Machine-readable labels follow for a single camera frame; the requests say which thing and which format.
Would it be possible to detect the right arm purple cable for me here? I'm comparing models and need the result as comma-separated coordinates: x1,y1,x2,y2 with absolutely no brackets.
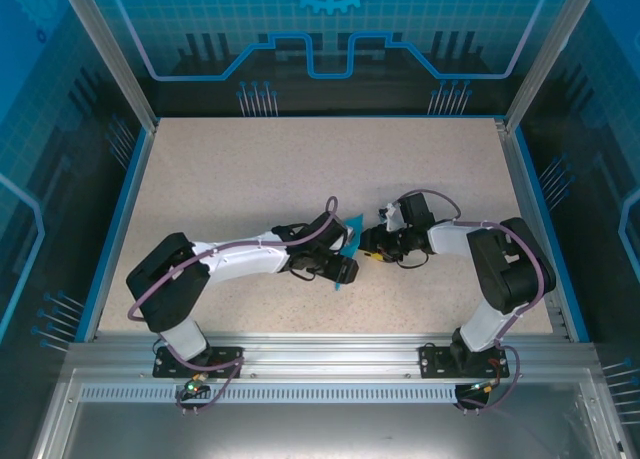
412,188,547,413

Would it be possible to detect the slotted aluminium cable duct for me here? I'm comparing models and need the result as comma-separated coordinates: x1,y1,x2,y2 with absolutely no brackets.
78,383,599,405

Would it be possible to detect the right gripper thin black cable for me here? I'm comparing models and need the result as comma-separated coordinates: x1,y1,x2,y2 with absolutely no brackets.
396,251,432,271

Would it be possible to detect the wide aluminium base rail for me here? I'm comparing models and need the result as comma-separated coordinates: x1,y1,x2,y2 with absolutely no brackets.
67,330,599,380

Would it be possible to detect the arm cable connector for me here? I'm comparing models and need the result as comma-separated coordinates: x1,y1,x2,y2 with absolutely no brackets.
182,372,210,398
467,376,504,395

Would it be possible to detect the grey metal tray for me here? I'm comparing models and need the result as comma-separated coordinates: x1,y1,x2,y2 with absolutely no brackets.
29,368,640,459

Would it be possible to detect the right arm cable connector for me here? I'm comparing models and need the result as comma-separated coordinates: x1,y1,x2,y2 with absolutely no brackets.
467,376,504,395

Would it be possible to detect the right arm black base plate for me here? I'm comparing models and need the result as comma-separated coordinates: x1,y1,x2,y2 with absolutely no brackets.
418,342,511,380

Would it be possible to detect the blue table edge strip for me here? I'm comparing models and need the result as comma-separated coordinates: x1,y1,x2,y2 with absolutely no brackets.
513,127,592,344
74,126,160,344

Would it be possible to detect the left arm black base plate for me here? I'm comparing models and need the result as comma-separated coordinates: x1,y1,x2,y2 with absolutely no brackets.
152,346,246,380

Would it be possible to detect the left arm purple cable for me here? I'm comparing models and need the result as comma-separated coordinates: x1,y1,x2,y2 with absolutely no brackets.
128,196,341,416

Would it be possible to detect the aluminium side rail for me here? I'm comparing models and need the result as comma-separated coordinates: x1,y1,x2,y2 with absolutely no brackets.
492,117,574,341

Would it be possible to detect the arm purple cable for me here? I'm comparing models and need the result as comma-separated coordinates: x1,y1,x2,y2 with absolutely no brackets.
128,196,341,416
412,188,547,413

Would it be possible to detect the blue cloth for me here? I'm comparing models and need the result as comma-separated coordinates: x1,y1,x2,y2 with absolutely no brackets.
332,212,366,293

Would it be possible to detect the gripper thin black cable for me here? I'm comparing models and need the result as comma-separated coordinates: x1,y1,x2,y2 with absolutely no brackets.
288,267,327,283
396,251,432,271

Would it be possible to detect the aluminium frame post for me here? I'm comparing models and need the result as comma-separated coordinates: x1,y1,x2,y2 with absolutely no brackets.
54,0,159,132
503,0,602,133

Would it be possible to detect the left gripper thin black cable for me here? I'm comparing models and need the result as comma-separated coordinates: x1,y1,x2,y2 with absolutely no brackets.
288,267,327,283

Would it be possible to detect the left arm cable connector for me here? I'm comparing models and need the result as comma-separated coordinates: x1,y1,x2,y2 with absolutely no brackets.
182,372,210,398

